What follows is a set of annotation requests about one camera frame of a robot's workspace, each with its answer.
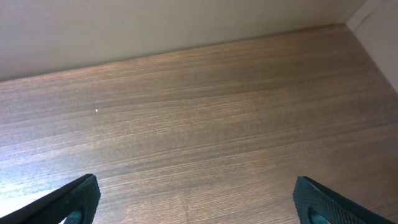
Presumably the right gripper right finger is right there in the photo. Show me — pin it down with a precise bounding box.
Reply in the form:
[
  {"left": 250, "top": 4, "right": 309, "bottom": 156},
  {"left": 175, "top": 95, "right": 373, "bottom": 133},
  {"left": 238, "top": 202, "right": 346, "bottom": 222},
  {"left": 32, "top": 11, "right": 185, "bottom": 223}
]
[{"left": 293, "top": 176, "right": 394, "bottom": 224}]

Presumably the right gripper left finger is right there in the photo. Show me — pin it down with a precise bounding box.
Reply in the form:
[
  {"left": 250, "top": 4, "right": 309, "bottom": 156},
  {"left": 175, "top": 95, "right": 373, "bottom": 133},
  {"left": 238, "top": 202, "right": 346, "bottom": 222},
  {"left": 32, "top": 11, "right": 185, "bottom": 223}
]
[{"left": 1, "top": 174, "right": 101, "bottom": 224}]

